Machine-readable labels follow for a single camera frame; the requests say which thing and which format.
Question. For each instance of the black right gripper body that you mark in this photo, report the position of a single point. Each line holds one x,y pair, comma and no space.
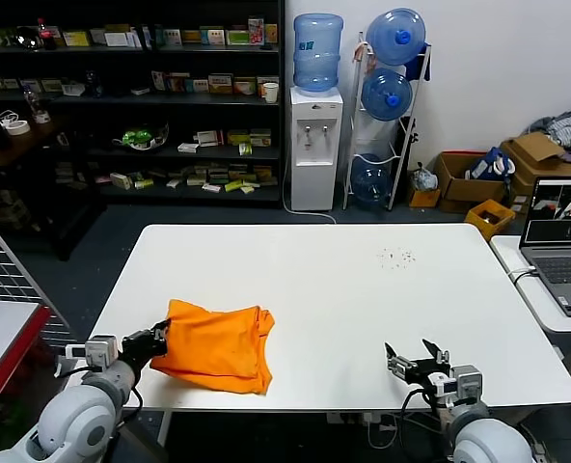
425,371

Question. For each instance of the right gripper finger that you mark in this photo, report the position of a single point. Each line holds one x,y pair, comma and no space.
435,351
403,366

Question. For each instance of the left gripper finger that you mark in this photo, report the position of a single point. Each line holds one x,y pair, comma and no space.
162,325
160,346

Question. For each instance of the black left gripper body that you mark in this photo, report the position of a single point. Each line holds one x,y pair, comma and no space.
138,345

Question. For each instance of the orange t-shirt with white print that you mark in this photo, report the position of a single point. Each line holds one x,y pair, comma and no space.
218,347

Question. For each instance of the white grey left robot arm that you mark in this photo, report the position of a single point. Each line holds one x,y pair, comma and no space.
73,424

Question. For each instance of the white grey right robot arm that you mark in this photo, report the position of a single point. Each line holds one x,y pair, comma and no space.
488,441

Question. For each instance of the white side desk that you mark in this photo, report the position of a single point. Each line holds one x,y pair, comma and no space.
505,251

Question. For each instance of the yellow plastic bin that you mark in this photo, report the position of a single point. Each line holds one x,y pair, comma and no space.
476,223

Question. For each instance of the red edged white table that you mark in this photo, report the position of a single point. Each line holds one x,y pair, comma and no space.
1,333

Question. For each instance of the pink white flat box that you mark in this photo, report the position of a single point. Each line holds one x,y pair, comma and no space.
210,188

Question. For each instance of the beige carton box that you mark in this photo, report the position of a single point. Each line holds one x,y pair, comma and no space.
120,181

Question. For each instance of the small yellow cardboard box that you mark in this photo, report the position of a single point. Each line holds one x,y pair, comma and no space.
423,198

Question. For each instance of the grey laptop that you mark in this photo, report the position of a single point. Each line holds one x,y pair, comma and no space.
565,270

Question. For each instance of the lime green flat box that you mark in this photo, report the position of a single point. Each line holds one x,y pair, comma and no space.
235,187

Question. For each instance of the red rimmed cardboard box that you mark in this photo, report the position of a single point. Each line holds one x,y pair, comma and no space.
464,193

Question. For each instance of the grey plastic bag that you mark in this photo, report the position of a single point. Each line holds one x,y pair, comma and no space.
423,181

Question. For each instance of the small flat white box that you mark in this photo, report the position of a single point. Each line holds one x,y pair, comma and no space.
188,148

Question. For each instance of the plain cardboard box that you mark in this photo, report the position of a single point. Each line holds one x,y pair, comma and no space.
524,193

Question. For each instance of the blue water jug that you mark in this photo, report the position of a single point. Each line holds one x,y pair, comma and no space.
379,93
387,33
370,181

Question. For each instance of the green white snack bag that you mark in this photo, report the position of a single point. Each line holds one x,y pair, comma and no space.
138,139

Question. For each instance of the clear glass bowl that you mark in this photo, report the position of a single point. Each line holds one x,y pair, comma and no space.
160,137

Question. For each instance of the blue white bag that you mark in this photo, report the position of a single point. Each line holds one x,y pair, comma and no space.
483,166

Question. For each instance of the white red striped box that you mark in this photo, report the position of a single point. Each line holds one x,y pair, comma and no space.
208,139

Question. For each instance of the small green white box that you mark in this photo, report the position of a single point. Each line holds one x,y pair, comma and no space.
245,149

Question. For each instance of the yellow green medicine box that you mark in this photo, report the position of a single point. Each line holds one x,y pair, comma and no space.
237,137
75,38

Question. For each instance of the black folded stand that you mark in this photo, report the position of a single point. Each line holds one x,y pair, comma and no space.
406,149

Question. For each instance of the white water dispenser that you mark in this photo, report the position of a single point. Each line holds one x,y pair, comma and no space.
314,183

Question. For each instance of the cream green medicine box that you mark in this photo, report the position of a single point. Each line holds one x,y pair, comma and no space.
260,138

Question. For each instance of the open flap cardboard box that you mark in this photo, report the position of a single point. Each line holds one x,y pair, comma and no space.
536,154

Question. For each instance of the black shelf unit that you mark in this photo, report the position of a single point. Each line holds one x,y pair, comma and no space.
121,101

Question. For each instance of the brown wooden table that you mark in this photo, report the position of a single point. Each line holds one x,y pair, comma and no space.
25,142

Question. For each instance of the thin flat white box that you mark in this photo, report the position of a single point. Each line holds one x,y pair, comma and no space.
140,90

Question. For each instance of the low white medicine box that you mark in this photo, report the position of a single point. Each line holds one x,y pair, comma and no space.
198,86

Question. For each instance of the beige red medicine box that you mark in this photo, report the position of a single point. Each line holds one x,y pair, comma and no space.
178,83

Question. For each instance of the upright white red box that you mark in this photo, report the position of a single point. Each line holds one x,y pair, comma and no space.
158,81

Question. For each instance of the wide white tape roll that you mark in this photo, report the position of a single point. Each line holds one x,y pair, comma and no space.
18,128

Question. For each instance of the yellow brown medicine box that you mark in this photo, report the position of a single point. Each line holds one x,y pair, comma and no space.
220,84

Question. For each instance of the dark bottle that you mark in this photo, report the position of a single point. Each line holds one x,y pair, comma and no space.
94,84

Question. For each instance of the white orange medicine box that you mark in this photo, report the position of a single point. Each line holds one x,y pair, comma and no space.
244,86

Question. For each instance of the white carton box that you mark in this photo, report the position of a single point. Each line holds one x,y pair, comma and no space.
73,89

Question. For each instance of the white paper cup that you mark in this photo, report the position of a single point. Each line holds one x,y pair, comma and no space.
270,93

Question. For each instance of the clear plastic bottle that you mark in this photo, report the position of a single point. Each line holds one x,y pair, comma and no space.
31,101

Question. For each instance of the white metal jug rack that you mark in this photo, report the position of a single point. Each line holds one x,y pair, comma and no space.
354,95

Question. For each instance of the dark blue cloth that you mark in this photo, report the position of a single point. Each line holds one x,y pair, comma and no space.
416,69

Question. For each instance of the large white box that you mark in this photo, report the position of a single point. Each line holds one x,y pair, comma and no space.
119,37

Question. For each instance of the tall pink colourful box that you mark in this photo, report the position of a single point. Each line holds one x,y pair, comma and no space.
255,32

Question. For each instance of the cola bottle red cap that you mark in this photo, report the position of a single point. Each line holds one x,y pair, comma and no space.
43,37

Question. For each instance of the blue labelled water bottle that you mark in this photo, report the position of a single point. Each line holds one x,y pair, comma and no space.
317,52

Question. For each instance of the shiny dark glass ball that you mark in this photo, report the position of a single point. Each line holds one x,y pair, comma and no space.
26,37

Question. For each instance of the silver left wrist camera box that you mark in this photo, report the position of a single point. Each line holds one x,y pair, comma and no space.
100,352

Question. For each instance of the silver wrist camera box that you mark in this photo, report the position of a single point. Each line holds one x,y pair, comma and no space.
100,352
466,383

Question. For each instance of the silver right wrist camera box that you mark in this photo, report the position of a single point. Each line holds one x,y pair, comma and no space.
466,383

